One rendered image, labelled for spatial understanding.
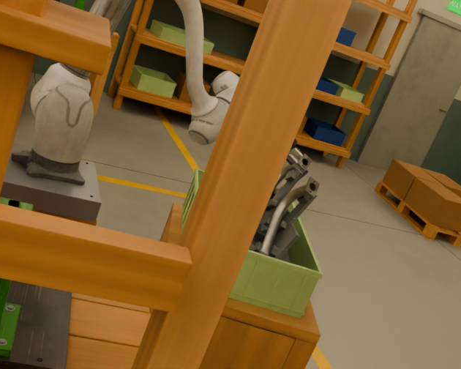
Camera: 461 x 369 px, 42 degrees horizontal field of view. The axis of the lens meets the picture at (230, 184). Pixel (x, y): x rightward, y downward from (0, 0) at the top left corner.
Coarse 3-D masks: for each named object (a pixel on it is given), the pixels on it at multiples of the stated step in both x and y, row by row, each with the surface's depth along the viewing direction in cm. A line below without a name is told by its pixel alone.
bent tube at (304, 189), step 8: (312, 184) 187; (296, 192) 190; (304, 192) 187; (312, 192) 185; (288, 200) 193; (280, 208) 193; (272, 216) 193; (280, 216) 193; (272, 224) 190; (272, 232) 188; (264, 240) 187; (272, 240) 187; (264, 248) 185
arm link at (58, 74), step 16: (96, 0) 195; (112, 0) 193; (128, 0) 196; (112, 16) 195; (112, 32) 199; (64, 64) 198; (48, 80) 197; (64, 80) 196; (80, 80) 199; (32, 96) 202; (32, 112) 200
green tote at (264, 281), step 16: (192, 192) 221; (288, 208) 240; (304, 240) 208; (256, 256) 180; (304, 256) 202; (240, 272) 182; (256, 272) 183; (272, 272) 183; (288, 272) 183; (304, 272) 183; (320, 272) 184; (240, 288) 184; (256, 288) 185; (272, 288) 185; (288, 288) 185; (304, 288) 186; (256, 304) 186; (272, 304) 186; (288, 304) 187; (304, 304) 187
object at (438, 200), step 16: (384, 176) 710; (400, 176) 679; (416, 176) 654; (432, 176) 691; (384, 192) 711; (400, 192) 671; (416, 192) 643; (432, 192) 620; (448, 192) 639; (400, 208) 663; (416, 208) 637; (432, 208) 615; (448, 208) 607; (416, 224) 639; (432, 224) 610; (448, 224) 616; (448, 240) 632
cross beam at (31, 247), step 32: (0, 224) 80; (32, 224) 82; (64, 224) 85; (0, 256) 82; (32, 256) 83; (64, 256) 84; (96, 256) 85; (128, 256) 86; (160, 256) 87; (64, 288) 86; (96, 288) 87; (128, 288) 88; (160, 288) 89
